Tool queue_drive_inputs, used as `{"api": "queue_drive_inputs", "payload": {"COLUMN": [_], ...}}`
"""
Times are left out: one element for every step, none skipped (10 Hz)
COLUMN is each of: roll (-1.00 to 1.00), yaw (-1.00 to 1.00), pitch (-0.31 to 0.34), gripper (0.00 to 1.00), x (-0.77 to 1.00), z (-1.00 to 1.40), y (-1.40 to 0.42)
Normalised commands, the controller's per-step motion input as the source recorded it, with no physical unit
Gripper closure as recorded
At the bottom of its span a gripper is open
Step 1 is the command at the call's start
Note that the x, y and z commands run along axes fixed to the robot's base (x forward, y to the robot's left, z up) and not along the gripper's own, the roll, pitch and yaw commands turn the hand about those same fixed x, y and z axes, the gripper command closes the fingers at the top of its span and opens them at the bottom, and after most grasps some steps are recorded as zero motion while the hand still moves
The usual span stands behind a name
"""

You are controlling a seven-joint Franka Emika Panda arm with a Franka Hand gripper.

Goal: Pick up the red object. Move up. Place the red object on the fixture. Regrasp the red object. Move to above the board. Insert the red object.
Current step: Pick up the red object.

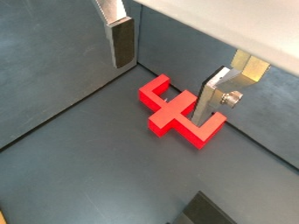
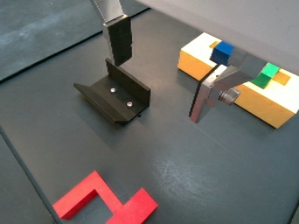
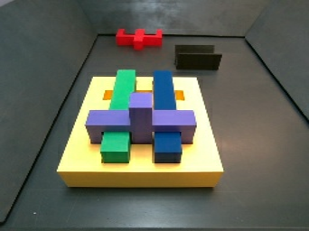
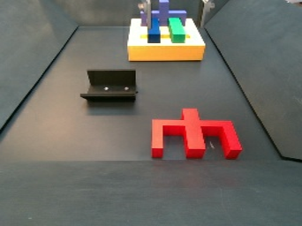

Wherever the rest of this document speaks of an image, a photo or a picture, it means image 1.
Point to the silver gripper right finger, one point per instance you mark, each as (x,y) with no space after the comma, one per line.
(221,88)

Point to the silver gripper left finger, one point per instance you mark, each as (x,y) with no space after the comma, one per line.
(119,29)

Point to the red E-shaped block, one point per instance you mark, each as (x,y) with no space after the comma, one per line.
(170,113)

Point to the black angle bracket stand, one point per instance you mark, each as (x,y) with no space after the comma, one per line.
(202,211)

